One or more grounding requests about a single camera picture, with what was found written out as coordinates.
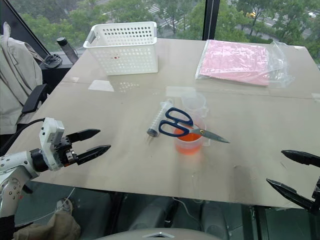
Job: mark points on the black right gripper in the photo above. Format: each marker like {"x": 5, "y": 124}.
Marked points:
{"x": 317, "y": 200}

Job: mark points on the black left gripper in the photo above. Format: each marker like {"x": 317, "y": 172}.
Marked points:
{"x": 63, "y": 150}

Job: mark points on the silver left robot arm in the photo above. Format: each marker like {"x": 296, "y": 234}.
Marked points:
{"x": 15, "y": 160}

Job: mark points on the clear plastic syringe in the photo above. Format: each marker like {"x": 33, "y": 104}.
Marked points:
{"x": 156, "y": 122}

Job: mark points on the cup with orange liquid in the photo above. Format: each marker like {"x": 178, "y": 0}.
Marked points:
{"x": 187, "y": 146}

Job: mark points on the small clear plastic cup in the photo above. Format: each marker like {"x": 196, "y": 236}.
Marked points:
{"x": 193, "y": 102}

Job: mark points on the white shoe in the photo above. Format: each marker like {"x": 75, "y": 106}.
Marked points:
{"x": 63, "y": 206}

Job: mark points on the black chair armrest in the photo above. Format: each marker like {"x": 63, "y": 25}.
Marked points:
{"x": 35, "y": 97}

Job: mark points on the beige trouser leg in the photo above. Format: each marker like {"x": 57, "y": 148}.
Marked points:
{"x": 55, "y": 227}

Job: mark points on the black bottle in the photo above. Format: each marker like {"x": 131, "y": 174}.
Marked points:
{"x": 68, "y": 51}

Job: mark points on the white perforated plastic basket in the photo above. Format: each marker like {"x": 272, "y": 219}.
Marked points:
{"x": 130, "y": 57}

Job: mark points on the beige jacket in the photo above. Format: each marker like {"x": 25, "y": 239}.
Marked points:
{"x": 15, "y": 75}

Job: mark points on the pink sheets in plastic bag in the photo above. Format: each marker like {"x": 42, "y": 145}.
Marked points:
{"x": 280, "y": 65}

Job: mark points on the pink paper stack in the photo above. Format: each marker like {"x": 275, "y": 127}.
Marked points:
{"x": 232, "y": 62}

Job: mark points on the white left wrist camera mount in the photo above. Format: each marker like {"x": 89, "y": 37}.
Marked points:
{"x": 47, "y": 130}

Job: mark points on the black diagonal window frame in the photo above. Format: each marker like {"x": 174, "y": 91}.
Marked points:
{"x": 25, "y": 27}

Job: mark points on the black vertical window frame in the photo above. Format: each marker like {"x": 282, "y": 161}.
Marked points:
{"x": 211, "y": 20}

